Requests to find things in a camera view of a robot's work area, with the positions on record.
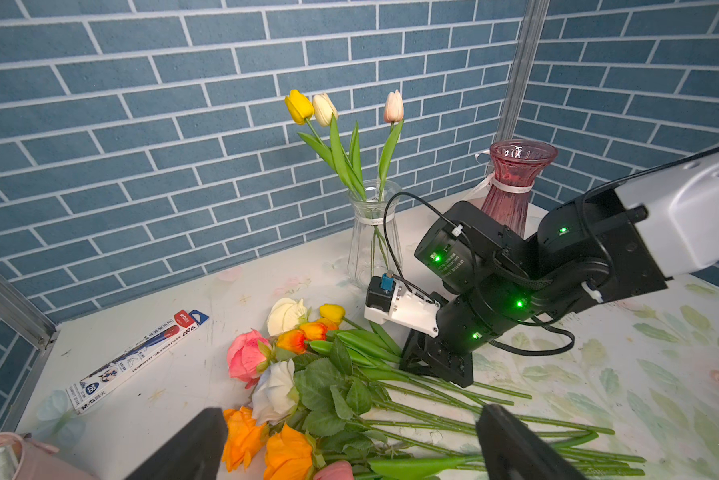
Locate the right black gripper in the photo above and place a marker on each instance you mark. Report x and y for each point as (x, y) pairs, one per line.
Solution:
(510, 450)

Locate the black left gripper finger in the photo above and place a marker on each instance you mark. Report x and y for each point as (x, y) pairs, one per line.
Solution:
(194, 453)

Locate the yellow tulip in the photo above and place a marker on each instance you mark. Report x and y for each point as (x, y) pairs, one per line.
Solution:
(373, 341)
(301, 110)

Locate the pale pink tulip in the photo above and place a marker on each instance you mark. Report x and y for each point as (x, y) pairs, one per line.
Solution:
(393, 115)

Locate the white tulip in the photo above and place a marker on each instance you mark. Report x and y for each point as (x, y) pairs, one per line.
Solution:
(348, 167)

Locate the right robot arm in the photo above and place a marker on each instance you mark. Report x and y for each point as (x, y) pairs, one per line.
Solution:
(623, 239)

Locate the white rose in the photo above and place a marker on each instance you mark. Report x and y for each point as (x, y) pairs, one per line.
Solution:
(276, 396)

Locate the small pink rose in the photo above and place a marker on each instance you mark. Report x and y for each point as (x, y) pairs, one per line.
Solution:
(340, 470)

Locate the cream rose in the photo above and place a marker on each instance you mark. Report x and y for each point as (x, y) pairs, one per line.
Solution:
(286, 315)

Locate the pink pen holder cup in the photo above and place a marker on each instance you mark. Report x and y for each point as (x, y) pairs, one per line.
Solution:
(27, 458)

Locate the clear glass vase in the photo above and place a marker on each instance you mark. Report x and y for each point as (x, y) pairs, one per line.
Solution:
(375, 247)

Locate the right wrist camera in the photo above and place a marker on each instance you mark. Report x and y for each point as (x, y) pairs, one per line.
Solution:
(390, 300)

